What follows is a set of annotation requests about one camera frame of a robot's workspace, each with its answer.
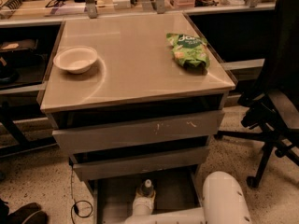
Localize open bottom drawer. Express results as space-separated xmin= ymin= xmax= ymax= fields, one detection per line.
xmin=92 ymin=166 xmax=209 ymax=224

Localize black cable on floor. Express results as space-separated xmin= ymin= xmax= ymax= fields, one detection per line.
xmin=68 ymin=165 xmax=94 ymax=224

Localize grey drawer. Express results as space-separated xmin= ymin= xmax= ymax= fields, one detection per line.
xmin=52 ymin=110 xmax=224 ymax=155
xmin=73 ymin=146 xmax=209 ymax=181

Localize long background workbench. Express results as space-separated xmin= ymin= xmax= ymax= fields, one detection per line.
xmin=0 ymin=0 xmax=275 ymax=27

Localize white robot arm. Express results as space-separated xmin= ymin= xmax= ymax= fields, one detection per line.
xmin=124 ymin=171 xmax=252 ymax=224

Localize clear plastic water bottle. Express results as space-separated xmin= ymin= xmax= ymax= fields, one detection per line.
xmin=139 ymin=179 xmax=154 ymax=190

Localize green snack bag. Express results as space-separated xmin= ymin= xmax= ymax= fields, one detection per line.
xmin=166 ymin=33 xmax=209 ymax=68

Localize white paper bowl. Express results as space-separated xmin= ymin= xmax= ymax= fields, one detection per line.
xmin=53 ymin=46 xmax=98 ymax=74

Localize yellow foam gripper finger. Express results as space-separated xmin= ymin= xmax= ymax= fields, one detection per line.
xmin=135 ymin=189 xmax=155 ymax=199

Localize middle grey drawer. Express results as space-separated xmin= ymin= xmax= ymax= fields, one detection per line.
xmin=73 ymin=146 xmax=209 ymax=181

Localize black office chair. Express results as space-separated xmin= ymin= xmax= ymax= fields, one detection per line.
xmin=215 ymin=0 xmax=299 ymax=188

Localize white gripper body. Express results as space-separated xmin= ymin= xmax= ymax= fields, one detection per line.
xmin=132 ymin=196 xmax=154 ymax=216

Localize black eyeglasses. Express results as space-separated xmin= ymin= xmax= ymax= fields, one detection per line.
xmin=46 ymin=0 xmax=65 ymax=8

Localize grey drawer cabinet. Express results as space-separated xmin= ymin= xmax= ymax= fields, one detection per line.
xmin=36 ymin=11 xmax=238 ymax=224

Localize top grey drawer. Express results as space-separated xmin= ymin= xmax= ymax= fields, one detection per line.
xmin=52 ymin=110 xmax=224 ymax=155

